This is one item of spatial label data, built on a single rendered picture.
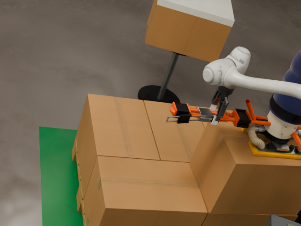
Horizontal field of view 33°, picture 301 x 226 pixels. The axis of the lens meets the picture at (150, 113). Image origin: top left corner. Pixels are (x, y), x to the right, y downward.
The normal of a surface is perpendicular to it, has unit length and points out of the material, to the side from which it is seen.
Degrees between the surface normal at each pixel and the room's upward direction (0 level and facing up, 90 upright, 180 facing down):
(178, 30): 90
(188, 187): 0
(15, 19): 0
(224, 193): 90
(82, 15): 0
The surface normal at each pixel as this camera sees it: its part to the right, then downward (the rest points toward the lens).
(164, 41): -0.05, 0.58
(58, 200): 0.28, -0.77
